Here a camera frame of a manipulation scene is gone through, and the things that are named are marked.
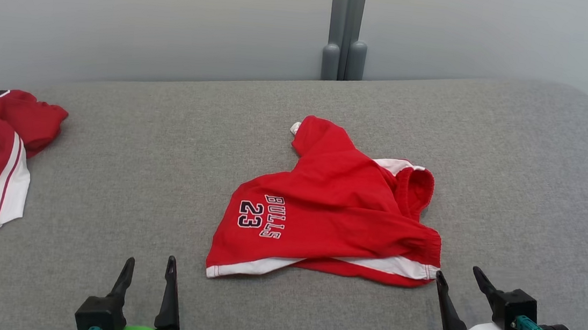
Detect red Bulls shorts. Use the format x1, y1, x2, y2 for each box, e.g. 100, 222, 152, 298
205, 107, 454, 300

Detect grey partition post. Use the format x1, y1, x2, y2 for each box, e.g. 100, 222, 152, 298
320, 0, 373, 84

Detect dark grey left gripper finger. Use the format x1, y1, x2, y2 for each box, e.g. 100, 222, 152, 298
154, 255, 187, 330
107, 255, 135, 301

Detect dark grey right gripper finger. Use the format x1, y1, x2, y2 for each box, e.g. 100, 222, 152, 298
469, 266, 500, 309
430, 270, 473, 330

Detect grey fabric sofa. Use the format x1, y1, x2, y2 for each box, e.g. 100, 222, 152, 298
0, 29, 588, 330

